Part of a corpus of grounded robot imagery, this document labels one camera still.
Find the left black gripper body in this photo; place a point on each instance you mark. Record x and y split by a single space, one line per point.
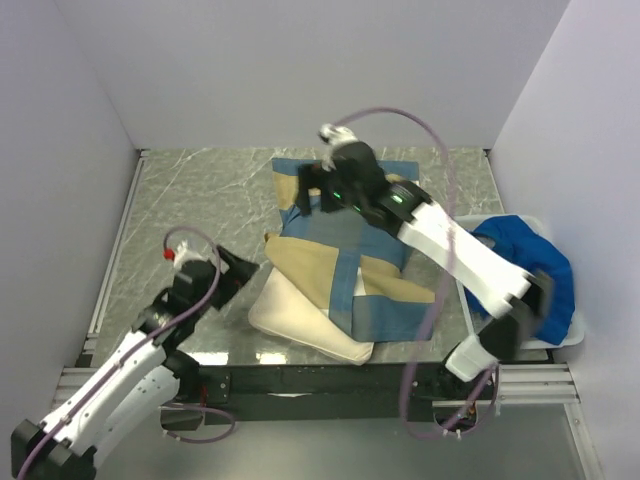
230 281

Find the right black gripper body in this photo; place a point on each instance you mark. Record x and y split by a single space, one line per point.
313 178

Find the cream white pillow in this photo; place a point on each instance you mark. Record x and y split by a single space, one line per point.
281 310

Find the blue beige patchwork pillowcase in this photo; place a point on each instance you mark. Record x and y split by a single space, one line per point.
349 270

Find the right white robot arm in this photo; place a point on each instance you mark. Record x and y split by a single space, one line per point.
516 300

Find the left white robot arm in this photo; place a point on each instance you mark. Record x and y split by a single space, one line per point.
146 371

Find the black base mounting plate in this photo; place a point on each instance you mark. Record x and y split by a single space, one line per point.
324 392

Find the blue cloth in basket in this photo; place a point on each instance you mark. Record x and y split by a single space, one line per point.
545 270

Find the white plastic basket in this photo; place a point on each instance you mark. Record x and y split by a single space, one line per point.
550 340

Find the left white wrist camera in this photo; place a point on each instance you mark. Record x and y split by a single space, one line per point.
181 254

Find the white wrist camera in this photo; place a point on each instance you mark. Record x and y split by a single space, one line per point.
334 137
181 254

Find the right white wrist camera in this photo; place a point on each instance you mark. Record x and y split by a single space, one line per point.
334 137

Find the aluminium rail frame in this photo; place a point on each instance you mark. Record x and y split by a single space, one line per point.
547 384

